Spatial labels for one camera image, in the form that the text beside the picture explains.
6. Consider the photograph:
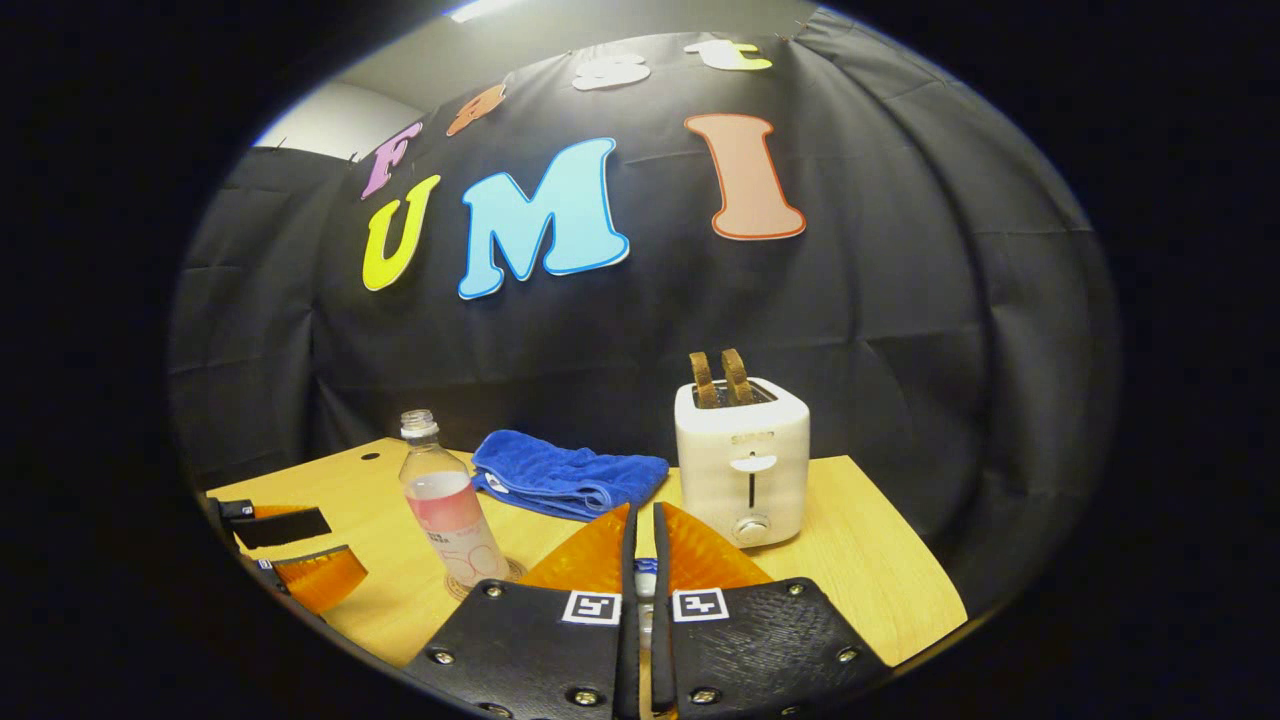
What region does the clear plastic water bottle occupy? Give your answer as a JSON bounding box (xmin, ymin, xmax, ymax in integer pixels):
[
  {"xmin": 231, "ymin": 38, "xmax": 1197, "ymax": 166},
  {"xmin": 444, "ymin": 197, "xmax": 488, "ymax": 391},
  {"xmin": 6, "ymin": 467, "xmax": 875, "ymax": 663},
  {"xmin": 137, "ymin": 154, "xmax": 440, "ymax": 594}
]
[{"xmin": 400, "ymin": 408, "xmax": 511, "ymax": 591}]

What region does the blue folded towel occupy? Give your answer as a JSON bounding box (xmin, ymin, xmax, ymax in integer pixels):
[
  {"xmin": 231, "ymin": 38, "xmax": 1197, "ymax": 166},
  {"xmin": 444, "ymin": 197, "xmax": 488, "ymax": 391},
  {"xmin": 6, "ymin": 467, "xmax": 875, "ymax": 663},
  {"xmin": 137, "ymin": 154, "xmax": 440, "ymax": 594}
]
[{"xmin": 470, "ymin": 430, "xmax": 669, "ymax": 523}]

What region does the white blue teacup lid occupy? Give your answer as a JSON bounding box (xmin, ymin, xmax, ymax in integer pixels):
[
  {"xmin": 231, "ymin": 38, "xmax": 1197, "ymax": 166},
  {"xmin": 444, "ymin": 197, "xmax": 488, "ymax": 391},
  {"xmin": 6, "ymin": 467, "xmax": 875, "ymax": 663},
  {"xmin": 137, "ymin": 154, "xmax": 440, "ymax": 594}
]
[{"xmin": 636, "ymin": 556, "xmax": 661, "ymax": 651}]

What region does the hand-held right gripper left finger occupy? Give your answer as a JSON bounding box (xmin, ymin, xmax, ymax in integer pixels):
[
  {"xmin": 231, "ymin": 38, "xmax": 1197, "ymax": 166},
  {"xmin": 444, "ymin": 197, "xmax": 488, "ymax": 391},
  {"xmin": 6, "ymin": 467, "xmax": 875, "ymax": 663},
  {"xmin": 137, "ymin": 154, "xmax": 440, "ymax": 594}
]
[{"xmin": 405, "ymin": 503, "xmax": 641, "ymax": 720}]

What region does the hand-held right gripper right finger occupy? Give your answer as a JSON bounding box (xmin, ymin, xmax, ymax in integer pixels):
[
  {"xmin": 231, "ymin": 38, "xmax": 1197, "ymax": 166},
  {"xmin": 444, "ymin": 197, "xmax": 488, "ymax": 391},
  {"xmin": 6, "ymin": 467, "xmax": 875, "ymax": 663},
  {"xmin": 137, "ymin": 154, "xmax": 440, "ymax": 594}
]
[{"xmin": 650, "ymin": 502, "xmax": 891, "ymax": 720}]

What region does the round brown coaster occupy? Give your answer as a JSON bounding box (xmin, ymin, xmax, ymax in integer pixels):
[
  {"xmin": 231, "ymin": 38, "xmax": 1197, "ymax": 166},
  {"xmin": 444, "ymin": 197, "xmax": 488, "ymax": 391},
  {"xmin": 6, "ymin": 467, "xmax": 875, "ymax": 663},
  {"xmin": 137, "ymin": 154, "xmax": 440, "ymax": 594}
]
[{"xmin": 443, "ymin": 555, "xmax": 528, "ymax": 601}]

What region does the white toaster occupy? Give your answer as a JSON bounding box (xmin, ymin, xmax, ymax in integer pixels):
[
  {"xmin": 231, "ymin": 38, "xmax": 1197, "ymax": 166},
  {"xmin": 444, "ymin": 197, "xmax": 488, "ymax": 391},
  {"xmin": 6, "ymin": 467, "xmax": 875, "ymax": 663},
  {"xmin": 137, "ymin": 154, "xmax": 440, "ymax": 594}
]
[{"xmin": 675, "ymin": 377, "xmax": 811, "ymax": 548}]

